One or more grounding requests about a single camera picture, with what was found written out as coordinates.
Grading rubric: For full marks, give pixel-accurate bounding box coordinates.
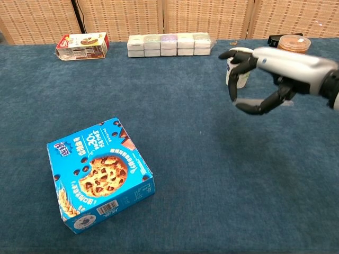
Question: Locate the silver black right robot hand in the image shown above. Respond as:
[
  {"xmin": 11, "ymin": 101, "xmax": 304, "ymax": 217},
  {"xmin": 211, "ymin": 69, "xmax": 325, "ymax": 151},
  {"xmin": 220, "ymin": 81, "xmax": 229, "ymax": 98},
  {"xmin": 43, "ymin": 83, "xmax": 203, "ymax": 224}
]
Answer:
[{"xmin": 218, "ymin": 47, "xmax": 338, "ymax": 116}]

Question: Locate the white paper cup leaf print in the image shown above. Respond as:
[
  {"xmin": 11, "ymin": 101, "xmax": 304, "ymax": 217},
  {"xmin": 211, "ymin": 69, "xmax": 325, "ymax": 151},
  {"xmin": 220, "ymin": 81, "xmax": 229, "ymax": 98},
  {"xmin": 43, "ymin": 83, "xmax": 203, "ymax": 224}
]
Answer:
[{"xmin": 225, "ymin": 47, "xmax": 252, "ymax": 89}]

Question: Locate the brown jar clear lid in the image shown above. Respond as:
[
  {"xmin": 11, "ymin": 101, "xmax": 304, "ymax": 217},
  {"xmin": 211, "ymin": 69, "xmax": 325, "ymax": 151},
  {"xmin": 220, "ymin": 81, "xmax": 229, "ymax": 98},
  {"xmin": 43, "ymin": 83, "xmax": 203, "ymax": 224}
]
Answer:
[{"xmin": 276, "ymin": 34, "xmax": 311, "ymax": 55}]

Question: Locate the black stapler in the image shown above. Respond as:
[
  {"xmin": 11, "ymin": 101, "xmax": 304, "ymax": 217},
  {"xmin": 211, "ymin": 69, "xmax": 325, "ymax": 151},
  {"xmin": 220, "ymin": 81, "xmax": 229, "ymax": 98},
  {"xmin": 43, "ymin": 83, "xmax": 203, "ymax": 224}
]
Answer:
[{"xmin": 267, "ymin": 33, "xmax": 304, "ymax": 46}]

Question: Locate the woven bamboo screen panel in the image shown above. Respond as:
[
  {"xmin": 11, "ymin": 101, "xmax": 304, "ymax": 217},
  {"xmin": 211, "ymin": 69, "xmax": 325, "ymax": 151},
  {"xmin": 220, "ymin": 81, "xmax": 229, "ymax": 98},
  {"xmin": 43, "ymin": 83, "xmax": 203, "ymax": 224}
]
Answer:
[
  {"xmin": 247, "ymin": 0, "xmax": 339, "ymax": 40},
  {"xmin": 0, "ymin": 0, "xmax": 80, "ymax": 46},
  {"xmin": 162, "ymin": 0, "xmax": 251, "ymax": 41},
  {"xmin": 76, "ymin": 0, "xmax": 165, "ymax": 43}
]

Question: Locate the pack of white containers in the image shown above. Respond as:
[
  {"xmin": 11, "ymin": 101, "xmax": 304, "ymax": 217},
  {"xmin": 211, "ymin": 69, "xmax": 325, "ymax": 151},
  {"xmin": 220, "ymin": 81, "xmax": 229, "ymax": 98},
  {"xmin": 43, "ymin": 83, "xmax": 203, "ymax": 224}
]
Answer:
[{"xmin": 127, "ymin": 32, "xmax": 217, "ymax": 58}]

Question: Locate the blue carpet table cover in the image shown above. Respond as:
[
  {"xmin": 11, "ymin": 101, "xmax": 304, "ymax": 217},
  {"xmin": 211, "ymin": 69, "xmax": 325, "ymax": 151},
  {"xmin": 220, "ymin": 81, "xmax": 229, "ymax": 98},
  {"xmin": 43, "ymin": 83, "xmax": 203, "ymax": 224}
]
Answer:
[{"xmin": 0, "ymin": 38, "xmax": 339, "ymax": 254}]

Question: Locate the red white cake box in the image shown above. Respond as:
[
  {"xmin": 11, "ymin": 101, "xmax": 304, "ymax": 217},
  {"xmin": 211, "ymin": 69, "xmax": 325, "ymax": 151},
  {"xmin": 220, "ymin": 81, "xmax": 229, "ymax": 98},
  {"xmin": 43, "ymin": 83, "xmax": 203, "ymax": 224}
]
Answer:
[{"xmin": 55, "ymin": 32, "xmax": 110, "ymax": 62}]

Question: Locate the blue cookie box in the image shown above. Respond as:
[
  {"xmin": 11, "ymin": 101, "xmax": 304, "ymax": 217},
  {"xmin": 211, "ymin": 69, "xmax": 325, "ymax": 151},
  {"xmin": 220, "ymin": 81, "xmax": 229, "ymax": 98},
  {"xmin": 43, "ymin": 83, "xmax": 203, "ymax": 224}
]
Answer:
[{"xmin": 47, "ymin": 117, "xmax": 155, "ymax": 235}]

